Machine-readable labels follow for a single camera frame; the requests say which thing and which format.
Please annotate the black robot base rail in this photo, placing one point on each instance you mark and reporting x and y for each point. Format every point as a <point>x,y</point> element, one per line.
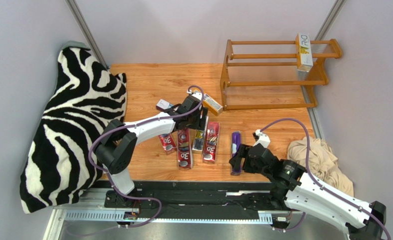
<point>182,202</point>

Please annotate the silver yellow R.O.C.S. toothpaste box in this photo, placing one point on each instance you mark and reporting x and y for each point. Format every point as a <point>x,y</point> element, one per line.
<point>199,137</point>

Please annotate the orange white R.O.C.S. toothpaste box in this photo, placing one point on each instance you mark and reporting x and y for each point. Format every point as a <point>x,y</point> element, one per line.
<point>303,52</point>

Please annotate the red 3D toothpaste box left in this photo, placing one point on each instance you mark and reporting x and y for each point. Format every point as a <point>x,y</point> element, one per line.
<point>184,149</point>

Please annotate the beige crumpled cloth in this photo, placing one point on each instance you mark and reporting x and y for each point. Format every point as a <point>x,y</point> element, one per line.
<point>322,163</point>

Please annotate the red 3d toothpaste box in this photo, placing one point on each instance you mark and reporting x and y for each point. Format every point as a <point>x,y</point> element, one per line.
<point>184,149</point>
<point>211,142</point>

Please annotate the orange wooden shelf rack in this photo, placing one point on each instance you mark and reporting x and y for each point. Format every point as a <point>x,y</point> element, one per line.
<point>265,74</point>

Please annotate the zebra pattern cushion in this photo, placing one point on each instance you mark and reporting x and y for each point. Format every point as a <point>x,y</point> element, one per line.
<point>87,96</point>

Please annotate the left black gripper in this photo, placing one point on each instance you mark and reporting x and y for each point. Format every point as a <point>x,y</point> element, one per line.
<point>200,123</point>

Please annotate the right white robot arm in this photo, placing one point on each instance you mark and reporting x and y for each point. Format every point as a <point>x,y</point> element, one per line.
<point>297,189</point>

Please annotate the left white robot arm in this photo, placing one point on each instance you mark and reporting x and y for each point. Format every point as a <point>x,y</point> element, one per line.
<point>115,147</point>

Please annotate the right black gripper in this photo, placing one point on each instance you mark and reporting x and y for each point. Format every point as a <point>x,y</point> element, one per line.
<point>240,156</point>

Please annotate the purple white R.O.C.S. toothpaste box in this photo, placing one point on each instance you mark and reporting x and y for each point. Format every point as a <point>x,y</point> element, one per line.
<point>164,106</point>

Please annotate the small red toothpaste box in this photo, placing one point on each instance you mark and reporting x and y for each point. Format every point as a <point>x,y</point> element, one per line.
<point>168,143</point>

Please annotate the red 3D toothpaste box right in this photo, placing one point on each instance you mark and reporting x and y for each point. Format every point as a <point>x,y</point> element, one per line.
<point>211,142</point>

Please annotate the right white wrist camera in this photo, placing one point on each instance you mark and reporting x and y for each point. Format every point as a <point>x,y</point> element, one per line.
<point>261,139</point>

